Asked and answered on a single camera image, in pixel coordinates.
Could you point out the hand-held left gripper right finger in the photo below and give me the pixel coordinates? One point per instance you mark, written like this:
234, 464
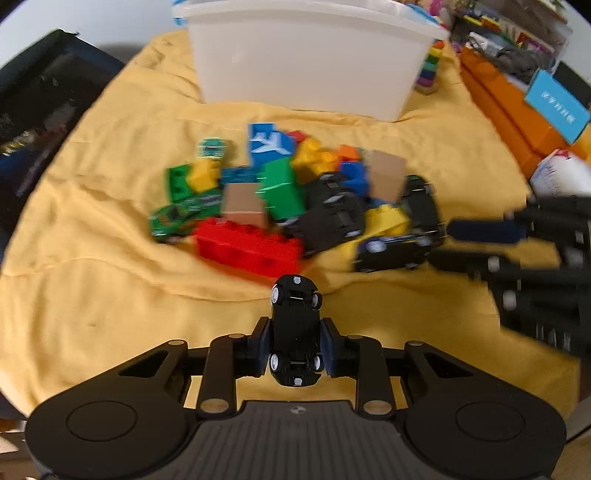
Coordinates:
330, 348

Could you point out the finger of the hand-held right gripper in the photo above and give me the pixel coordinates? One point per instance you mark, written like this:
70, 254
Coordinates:
485, 230
461, 263

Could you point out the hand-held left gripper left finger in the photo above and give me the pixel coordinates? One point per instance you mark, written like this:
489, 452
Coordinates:
264, 344

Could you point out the small black toy car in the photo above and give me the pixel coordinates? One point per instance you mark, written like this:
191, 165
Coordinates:
295, 323

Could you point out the black toy car blue stripe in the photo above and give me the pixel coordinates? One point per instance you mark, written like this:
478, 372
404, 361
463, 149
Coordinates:
392, 254

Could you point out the tan wooden cube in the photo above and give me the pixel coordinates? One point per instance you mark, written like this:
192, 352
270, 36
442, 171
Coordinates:
387, 177
242, 205

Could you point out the small yellow building block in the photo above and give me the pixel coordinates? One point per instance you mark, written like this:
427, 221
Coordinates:
205, 174

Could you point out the frog print cube block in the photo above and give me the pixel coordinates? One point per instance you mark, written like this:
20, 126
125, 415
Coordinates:
213, 148

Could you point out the white plastic storage bin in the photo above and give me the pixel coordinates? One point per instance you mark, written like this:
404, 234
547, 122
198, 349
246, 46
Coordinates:
300, 60

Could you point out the large yellow building block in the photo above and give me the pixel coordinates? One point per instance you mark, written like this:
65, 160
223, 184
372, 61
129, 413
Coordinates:
385, 221

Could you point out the white plastic bag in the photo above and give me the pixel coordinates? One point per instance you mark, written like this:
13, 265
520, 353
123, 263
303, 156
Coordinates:
561, 173

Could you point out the long red building brick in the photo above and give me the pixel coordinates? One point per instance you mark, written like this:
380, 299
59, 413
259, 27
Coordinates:
244, 247

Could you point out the orange cardboard box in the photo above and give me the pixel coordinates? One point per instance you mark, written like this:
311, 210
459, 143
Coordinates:
503, 106

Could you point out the large black toy car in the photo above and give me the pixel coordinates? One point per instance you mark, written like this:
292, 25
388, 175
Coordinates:
330, 214

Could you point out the dark blue building block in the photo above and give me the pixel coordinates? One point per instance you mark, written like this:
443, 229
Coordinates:
355, 177

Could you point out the blue card white print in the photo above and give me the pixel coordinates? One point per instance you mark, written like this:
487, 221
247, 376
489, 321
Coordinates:
554, 104

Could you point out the green toy car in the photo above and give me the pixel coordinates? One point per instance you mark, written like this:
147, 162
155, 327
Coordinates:
173, 219

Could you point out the orange building block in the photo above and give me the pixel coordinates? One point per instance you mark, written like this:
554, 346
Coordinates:
349, 152

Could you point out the large green building block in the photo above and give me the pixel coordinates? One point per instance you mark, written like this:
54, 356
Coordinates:
279, 187

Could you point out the yellow blanket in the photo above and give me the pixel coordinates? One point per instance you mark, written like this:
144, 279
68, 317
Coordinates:
115, 277

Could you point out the light blue building block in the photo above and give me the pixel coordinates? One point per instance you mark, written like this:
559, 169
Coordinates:
238, 175

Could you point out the pile of mixed small toys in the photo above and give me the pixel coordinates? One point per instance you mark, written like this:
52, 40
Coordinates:
503, 50

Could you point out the green building brick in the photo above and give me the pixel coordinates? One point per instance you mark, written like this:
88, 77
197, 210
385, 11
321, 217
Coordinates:
178, 182

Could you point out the blue airplane print block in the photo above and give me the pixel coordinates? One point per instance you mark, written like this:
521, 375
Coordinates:
270, 143

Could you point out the red printed cube block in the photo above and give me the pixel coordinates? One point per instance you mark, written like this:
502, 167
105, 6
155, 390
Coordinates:
298, 137

